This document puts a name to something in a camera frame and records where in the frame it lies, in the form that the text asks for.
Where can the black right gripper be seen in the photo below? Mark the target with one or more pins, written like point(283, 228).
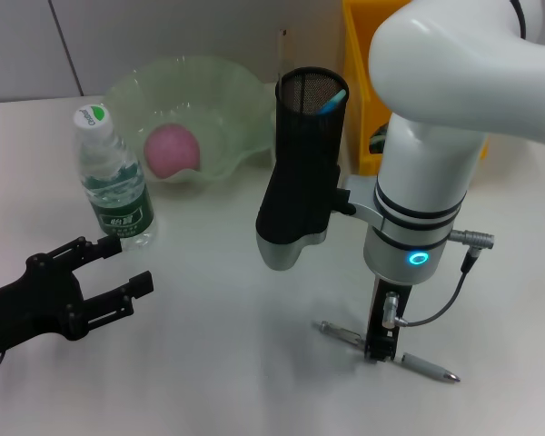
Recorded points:
point(377, 313)

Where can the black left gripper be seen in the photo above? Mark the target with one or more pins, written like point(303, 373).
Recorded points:
point(32, 300)

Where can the grey white ballpoint pen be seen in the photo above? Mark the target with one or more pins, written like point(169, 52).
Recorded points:
point(427, 365)

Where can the clear green-label water bottle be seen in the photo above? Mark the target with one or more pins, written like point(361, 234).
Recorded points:
point(118, 191)

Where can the pink peach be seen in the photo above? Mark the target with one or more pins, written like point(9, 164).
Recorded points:
point(170, 150)

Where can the green plastic wrapper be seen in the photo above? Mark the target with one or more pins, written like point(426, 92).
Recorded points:
point(377, 136)

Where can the blue capped scissors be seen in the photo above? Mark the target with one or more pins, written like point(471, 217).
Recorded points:
point(333, 102)

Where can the clear plastic ruler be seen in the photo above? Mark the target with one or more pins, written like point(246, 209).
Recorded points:
point(282, 50)

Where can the translucent green wavy fruit plate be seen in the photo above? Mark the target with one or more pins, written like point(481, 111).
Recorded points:
point(227, 109)

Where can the black mesh pen holder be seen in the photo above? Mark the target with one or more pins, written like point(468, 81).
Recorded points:
point(309, 127)

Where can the yellow plastic bin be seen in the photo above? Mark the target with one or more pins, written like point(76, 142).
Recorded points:
point(359, 68)

